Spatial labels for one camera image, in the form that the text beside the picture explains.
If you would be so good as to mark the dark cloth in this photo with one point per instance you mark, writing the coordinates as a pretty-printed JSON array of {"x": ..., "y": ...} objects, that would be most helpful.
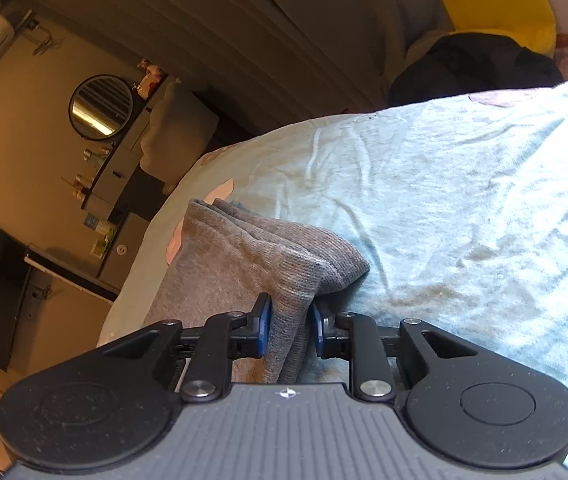
[{"x": 464, "y": 70}]

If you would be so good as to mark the small grey cabinet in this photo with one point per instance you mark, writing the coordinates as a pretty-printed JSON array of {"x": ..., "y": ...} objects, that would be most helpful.
[{"x": 128, "y": 255}]

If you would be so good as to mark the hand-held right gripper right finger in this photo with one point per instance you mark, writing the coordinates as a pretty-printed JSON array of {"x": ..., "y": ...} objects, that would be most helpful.
[{"x": 318, "y": 331}]

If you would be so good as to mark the grey dressing table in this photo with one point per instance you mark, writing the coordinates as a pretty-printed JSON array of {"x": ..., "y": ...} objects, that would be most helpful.
[{"x": 118, "y": 160}]

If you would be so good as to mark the round black-framed mirror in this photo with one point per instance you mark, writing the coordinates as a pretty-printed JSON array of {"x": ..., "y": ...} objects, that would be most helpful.
[{"x": 101, "y": 107}]

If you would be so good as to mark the grey curtain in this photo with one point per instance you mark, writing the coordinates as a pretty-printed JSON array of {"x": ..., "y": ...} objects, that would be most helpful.
[{"x": 264, "y": 25}]

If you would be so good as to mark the white television stand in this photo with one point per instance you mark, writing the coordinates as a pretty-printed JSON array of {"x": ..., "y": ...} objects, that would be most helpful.
[{"x": 63, "y": 320}]

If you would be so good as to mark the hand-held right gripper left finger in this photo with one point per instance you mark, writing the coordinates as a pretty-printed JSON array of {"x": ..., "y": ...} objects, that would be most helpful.
[{"x": 263, "y": 321}]

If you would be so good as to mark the pink plush toy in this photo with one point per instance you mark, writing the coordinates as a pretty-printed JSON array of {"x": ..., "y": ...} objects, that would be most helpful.
[{"x": 149, "y": 80}]

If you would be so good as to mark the grey pants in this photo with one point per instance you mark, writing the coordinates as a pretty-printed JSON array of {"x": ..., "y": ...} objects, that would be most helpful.
[{"x": 244, "y": 270}]

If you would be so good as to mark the light blue printed bedsheet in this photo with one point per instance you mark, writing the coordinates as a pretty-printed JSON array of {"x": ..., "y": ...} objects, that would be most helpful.
[{"x": 439, "y": 185}]

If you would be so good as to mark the white cloud-shaped chair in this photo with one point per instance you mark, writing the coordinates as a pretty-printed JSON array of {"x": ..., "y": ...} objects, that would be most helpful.
[{"x": 178, "y": 130}]

